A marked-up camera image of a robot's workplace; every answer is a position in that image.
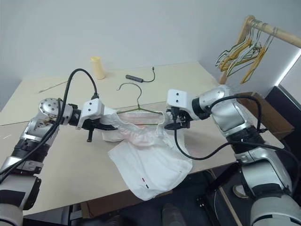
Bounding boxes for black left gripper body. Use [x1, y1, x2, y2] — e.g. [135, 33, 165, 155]
[82, 117, 105, 143]

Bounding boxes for wooden clothes rack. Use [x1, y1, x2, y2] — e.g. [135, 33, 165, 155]
[218, 15, 301, 85]

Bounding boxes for brown cardboard box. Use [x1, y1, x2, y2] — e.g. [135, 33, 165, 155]
[237, 91, 294, 141]

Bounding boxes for grey USB hub with cable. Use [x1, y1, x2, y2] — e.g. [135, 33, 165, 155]
[125, 67, 156, 83]

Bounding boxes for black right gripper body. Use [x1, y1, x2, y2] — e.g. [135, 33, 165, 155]
[166, 107, 192, 129]

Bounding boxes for white wire hanger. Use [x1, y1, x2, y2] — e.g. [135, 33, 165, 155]
[227, 22, 263, 77]

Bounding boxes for white green pen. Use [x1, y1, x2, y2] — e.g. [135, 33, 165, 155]
[38, 81, 69, 94]

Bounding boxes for white shorts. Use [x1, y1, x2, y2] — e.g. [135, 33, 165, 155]
[101, 109, 194, 201]

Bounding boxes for white beige shoe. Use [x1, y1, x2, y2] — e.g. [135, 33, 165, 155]
[232, 184, 249, 198]

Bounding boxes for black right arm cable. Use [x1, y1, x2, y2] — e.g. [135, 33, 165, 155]
[173, 94, 297, 189]

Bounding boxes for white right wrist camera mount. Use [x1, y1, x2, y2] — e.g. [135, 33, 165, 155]
[166, 89, 196, 116]

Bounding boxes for yellow wire hanger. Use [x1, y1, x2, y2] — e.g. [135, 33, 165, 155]
[240, 26, 279, 85]
[220, 39, 254, 71]

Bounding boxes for pale yellow plastic cup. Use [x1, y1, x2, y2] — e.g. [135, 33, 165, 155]
[90, 56, 106, 80]

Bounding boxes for black metal table frame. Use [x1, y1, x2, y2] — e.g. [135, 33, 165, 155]
[69, 204, 82, 222]

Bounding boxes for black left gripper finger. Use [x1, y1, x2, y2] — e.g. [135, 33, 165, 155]
[98, 122, 119, 131]

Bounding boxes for green wire hanger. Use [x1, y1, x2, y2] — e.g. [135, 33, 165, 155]
[116, 82, 165, 127]
[215, 42, 250, 69]

